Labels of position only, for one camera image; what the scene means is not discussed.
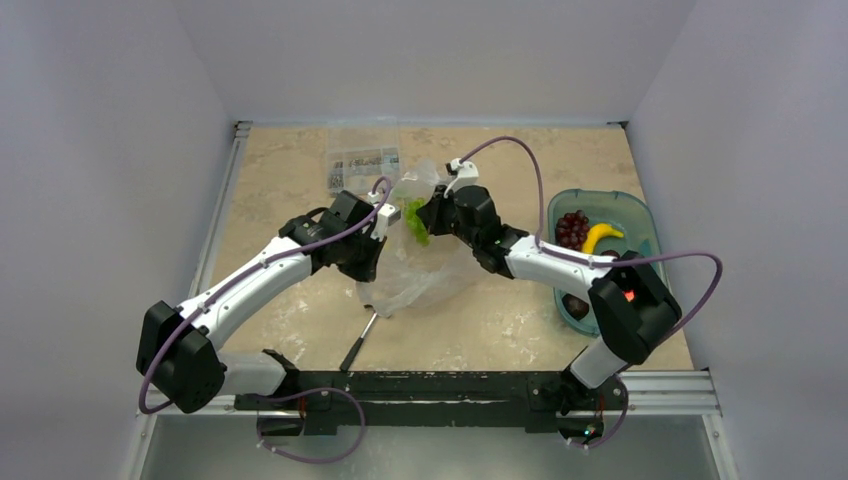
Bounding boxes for green fake grapes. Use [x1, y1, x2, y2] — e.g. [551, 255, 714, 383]
[402, 197, 430, 247]

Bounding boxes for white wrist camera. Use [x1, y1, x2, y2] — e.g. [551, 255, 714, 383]
[443, 158, 479, 198]
[366, 192, 401, 241]

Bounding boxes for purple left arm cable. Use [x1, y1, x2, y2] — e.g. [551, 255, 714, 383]
[137, 174, 368, 465]

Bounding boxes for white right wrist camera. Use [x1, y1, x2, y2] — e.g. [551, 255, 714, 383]
[443, 158, 479, 198]

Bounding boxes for clear printed plastic bag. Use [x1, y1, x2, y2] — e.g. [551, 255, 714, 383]
[356, 159, 487, 317]

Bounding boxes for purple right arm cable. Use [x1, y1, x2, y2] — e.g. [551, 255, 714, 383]
[460, 135, 725, 452]

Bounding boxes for yellow fake banana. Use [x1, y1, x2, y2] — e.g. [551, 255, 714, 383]
[581, 223, 624, 254]

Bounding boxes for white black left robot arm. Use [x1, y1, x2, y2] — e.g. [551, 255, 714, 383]
[136, 191, 400, 414]

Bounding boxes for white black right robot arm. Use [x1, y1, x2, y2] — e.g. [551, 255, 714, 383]
[416, 185, 682, 407]

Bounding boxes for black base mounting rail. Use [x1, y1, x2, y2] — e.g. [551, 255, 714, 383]
[235, 369, 627, 439]

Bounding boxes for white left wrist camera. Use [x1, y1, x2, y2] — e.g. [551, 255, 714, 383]
[366, 192, 401, 241]

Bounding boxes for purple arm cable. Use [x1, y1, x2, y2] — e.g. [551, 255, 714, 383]
[137, 174, 368, 465]
[460, 135, 725, 452]

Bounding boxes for black handled claw hammer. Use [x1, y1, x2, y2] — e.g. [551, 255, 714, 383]
[339, 304, 379, 372]

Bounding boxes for dark purple fake grapes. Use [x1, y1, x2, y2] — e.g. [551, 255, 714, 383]
[554, 210, 590, 251]

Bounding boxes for dark fake plum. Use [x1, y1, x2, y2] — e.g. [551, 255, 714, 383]
[561, 294, 591, 321]

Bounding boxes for clear plastic screw organizer box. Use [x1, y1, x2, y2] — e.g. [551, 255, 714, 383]
[326, 117, 402, 196]

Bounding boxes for teal translucent plastic tub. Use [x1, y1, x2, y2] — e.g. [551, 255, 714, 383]
[546, 189, 661, 337]

